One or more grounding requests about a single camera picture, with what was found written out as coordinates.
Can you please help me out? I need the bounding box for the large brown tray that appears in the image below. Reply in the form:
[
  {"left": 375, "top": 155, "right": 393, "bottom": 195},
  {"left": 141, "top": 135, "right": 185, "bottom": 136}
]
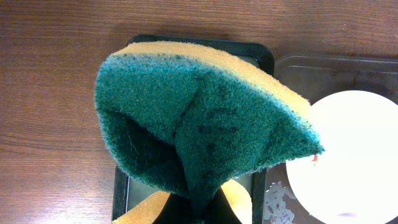
[{"left": 262, "top": 55, "right": 397, "bottom": 223}]

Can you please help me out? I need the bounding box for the small black water tray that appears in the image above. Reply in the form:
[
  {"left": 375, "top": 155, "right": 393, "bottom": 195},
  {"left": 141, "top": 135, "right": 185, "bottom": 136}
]
[{"left": 112, "top": 34, "right": 274, "bottom": 223}]

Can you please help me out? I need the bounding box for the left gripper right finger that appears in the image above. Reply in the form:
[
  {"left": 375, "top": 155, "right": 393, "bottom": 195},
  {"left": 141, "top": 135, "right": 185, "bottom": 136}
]
[{"left": 204, "top": 188, "right": 241, "bottom": 224}]

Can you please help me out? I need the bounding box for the white plate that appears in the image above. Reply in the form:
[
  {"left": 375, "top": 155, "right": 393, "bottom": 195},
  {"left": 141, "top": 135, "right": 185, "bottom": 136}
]
[{"left": 286, "top": 90, "right": 397, "bottom": 223}]

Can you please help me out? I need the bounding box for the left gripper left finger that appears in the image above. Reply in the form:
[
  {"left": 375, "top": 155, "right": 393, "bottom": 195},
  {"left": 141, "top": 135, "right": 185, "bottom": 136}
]
[{"left": 153, "top": 194, "right": 194, "bottom": 224}]

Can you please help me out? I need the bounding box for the green and yellow sponge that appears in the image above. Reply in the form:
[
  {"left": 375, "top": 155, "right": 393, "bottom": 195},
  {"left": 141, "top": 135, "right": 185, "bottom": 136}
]
[{"left": 95, "top": 41, "right": 323, "bottom": 223}]

